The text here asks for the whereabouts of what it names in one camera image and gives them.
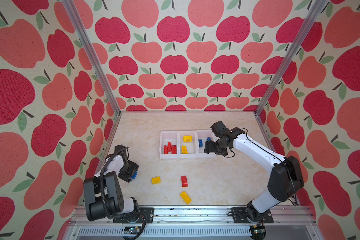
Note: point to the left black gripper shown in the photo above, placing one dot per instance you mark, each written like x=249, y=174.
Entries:
x=125, y=177

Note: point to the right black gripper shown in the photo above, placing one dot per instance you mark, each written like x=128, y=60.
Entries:
x=208, y=147

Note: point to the yellow lego brick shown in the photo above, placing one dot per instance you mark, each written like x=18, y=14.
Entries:
x=185, y=197
x=184, y=150
x=156, y=180

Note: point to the white three-compartment bin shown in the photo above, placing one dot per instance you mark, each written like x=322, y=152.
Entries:
x=176, y=138

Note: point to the red lego brick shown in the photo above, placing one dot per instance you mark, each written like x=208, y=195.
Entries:
x=168, y=148
x=184, y=181
x=174, y=149

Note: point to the yellow lego brick bottom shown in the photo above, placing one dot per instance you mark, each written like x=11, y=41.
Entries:
x=185, y=197

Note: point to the yellow ring lego piece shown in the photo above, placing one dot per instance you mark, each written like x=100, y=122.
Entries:
x=187, y=139

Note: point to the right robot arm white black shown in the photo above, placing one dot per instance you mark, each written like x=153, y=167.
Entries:
x=286, y=178

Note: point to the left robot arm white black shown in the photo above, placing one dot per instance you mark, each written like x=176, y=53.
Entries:
x=103, y=193

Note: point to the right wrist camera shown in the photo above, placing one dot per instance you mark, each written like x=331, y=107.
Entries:
x=219, y=129

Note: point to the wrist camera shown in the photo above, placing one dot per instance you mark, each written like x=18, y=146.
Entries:
x=121, y=150
x=219, y=129

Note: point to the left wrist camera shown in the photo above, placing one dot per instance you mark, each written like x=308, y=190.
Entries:
x=121, y=150

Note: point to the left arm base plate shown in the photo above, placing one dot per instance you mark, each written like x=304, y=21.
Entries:
x=144, y=214

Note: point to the aluminium front rail frame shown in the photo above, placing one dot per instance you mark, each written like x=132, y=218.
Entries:
x=198, y=223

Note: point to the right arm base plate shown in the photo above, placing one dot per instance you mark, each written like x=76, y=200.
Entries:
x=245, y=216

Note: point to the right aluminium corner post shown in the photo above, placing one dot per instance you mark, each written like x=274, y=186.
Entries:
x=307, y=24

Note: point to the aluminium corner post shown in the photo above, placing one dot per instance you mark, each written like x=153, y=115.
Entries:
x=307, y=24
x=74, y=16

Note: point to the left aluminium corner post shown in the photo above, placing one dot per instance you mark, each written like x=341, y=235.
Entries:
x=74, y=16

